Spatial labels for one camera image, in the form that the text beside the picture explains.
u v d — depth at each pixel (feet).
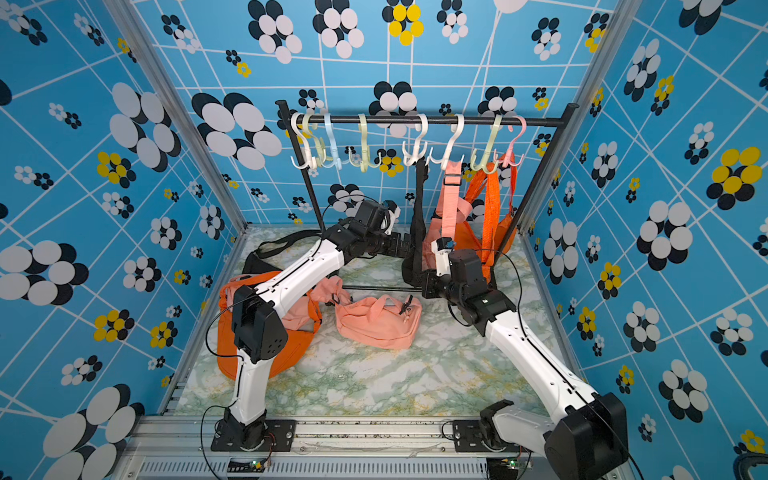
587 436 1.24
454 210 2.47
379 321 2.93
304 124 2.08
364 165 2.34
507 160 2.22
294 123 2.08
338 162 2.27
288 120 2.10
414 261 2.92
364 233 2.18
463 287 1.90
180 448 2.43
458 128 2.06
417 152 2.33
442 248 2.23
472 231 3.13
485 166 2.29
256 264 3.55
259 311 1.63
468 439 2.38
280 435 2.41
